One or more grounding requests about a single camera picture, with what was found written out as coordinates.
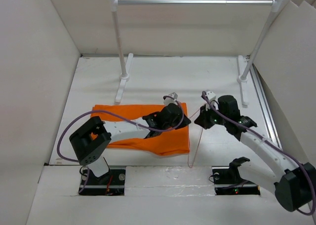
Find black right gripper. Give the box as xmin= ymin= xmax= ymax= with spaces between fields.
xmin=194 ymin=102 xmax=228 ymax=129

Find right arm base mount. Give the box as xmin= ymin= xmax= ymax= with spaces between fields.
xmin=208 ymin=157 xmax=261 ymax=195

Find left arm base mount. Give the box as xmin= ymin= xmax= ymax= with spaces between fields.
xmin=78 ymin=168 xmax=126 ymax=196

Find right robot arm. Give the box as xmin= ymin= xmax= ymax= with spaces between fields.
xmin=194 ymin=91 xmax=316 ymax=216

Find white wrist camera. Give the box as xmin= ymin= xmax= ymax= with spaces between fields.
xmin=163 ymin=92 xmax=178 ymax=106
xmin=203 ymin=90 xmax=216 ymax=106

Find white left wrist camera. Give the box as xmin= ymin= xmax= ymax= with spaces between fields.
xmin=163 ymin=92 xmax=178 ymax=106

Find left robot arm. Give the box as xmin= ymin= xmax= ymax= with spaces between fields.
xmin=69 ymin=103 xmax=191 ymax=184

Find pink wire hanger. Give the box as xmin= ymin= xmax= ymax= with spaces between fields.
xmin=187 ymin=110 xmax=203 ymax=169

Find white clothes rack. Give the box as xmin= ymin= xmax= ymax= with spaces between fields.
xmin=108 ymin=0 xmax=284 ymax=107

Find orange trousers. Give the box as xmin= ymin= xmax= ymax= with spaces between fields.
xmin=92 ymin=105 xmax=190 ymax=156

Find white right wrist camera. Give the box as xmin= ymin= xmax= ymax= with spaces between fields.
xmin=203 ymin=90 xmax=216 ymax=106

